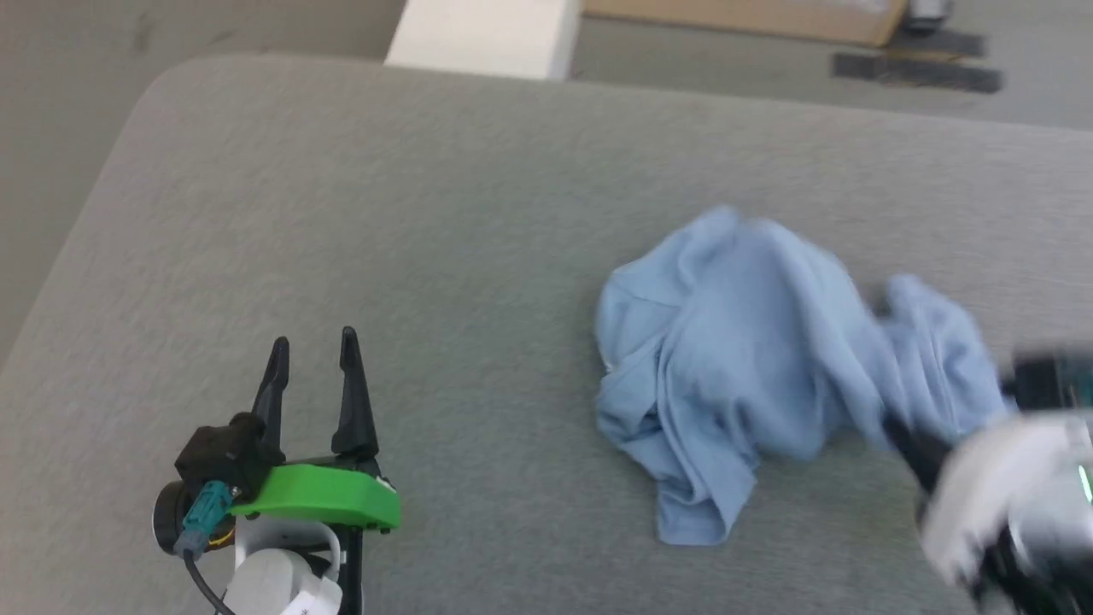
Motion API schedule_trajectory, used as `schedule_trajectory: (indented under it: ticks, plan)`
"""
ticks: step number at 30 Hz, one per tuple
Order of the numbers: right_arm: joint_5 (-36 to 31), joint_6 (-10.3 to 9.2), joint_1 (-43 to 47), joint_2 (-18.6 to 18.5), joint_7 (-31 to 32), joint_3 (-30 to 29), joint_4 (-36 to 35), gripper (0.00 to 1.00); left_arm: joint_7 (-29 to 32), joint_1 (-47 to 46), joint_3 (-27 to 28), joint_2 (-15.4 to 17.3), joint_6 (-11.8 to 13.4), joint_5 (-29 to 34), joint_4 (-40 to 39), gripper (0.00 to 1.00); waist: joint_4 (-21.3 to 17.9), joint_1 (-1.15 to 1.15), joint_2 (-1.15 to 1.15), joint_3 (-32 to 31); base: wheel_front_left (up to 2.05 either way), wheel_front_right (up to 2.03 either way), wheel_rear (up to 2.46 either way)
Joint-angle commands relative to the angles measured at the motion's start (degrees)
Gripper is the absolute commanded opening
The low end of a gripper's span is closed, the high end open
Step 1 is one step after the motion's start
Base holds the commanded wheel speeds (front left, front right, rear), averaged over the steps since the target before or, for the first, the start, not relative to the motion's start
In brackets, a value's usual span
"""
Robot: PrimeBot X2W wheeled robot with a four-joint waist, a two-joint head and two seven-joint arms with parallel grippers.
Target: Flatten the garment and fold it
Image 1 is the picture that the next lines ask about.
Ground light blue t-shirt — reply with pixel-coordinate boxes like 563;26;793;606
593;205;1013;548

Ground grey fabric sofa cushion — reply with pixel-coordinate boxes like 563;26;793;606
0;53;1093;615

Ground white box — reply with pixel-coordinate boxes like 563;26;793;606
384;0;583;82

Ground wooden framed grid panel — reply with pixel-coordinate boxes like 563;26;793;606
582;0;908;49

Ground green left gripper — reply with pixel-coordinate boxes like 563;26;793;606
229;325;403;532

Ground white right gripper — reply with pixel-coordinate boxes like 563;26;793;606
882;413;1093;586

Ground black cable with teal plug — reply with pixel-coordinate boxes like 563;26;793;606
174;481;242;615

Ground long black floor tape strip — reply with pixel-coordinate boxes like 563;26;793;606
832;52;1005;94

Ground grey metal stand foot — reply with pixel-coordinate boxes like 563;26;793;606
905;0;954;32

